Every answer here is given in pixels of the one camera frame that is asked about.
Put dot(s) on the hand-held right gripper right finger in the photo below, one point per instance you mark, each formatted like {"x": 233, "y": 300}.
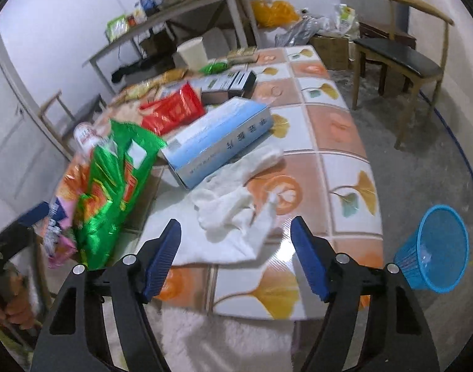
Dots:
{"x": 310, "y": 259}

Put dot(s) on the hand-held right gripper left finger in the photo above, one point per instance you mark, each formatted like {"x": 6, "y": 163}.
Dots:
{"x": 162, "y": 257}

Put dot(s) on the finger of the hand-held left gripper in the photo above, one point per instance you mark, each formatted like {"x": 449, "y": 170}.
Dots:
{"x": 34, "y": 214}

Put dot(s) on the pink snack bag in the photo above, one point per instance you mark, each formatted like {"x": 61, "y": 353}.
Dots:
{"x": 60, "y": 240}

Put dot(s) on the white red drink can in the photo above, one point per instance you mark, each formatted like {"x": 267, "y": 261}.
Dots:
{"x": 85, "y": 135}

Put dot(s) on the blue plastic wastebasket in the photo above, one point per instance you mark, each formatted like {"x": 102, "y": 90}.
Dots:
{"x": 442, "y": 248}

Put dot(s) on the person's left hand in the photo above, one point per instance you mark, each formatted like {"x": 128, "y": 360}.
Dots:
{"x": 17, "y": 312}

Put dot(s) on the white crumpled cloth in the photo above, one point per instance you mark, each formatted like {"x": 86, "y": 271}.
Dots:
{"x": 221, "y": 250}

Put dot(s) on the green snack bag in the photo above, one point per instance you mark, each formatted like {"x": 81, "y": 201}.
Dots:
{"x": 108, "y": 201}

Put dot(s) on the white door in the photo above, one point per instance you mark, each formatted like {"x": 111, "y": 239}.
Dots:
{"x": 15, "y": 139}

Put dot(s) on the white fleece jacket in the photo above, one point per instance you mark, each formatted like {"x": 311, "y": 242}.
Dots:
{"x": 221, "y": 341}

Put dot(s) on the wooden chair with black seat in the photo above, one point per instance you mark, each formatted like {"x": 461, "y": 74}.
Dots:
{"x": 85, "y": 108}
{"x": 399, "y": 56}

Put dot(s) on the blue white carton box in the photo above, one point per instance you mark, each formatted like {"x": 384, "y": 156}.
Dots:
{"x": 221, "y": 135}

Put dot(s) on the tile-pattern tablecloth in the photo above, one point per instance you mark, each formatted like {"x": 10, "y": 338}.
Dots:
{"x": 337, "y": 124}

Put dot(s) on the red snack bag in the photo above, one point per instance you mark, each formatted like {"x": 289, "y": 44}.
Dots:
{"x": 174, "y": 110}

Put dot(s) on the black bag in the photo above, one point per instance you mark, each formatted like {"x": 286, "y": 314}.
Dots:
{"x": 124, "y": 71}

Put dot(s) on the yellow snack packets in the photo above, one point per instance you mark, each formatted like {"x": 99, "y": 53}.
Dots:
{"x": 147, "y": 87}

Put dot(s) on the black box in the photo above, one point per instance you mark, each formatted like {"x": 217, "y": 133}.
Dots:
{"x": 236, "y": 85}

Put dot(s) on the small green packet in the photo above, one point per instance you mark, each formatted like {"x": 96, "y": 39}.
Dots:
{"x": 215, "y": 66}

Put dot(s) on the light green packet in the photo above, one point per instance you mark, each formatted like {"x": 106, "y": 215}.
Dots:
{"x": 118, "y": 27}

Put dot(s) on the white paper cup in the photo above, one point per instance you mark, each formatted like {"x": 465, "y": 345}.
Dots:
{"x": 191, "y": 52}

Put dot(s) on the brown cardboard box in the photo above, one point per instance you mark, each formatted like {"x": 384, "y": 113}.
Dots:
{"x": 155, "y": 43}
{"x": 331, "y": 52}

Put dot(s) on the olive snack packet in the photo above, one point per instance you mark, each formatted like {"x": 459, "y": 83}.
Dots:
{"x": 242, "y": 53}

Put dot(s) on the grey plastic bag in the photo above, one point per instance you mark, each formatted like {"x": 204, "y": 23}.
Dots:
{"x": 302, "y": 30}

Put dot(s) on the long grey table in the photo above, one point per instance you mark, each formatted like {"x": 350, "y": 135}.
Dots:
{"x": 174, "y": 13}

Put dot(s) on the white printed bag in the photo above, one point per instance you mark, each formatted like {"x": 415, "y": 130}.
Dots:
{"x": 345, "y": 17}

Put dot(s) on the yellow plastic bag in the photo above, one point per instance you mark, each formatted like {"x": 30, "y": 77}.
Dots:
{"x": 275, "y": 12}

